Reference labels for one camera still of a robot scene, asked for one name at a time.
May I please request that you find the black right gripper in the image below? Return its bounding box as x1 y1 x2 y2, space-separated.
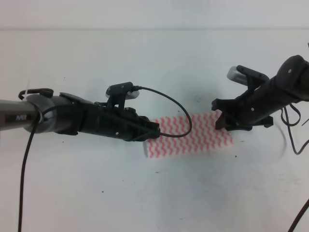
211 82 274 131

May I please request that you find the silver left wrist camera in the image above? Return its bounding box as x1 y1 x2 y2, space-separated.
106 82 140 109

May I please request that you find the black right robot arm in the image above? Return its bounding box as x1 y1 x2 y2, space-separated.
211 55 309 131

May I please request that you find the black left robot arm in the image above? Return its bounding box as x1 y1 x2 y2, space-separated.
0 88 160 142

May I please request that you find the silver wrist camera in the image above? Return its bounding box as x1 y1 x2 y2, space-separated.
106 82 140 109
226 65 269 92

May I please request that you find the black left camera cable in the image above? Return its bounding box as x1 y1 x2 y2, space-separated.
16 86 193 232

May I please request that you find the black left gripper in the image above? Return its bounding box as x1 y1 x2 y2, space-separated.
58 93 160 142

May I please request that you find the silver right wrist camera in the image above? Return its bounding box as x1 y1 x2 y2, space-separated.
226 65 269 92

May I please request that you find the black camera cable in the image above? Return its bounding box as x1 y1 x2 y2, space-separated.
280 101 309 232
16 86 193 232

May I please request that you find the black right camera cable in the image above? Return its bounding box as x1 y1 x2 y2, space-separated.
280 101 309 232

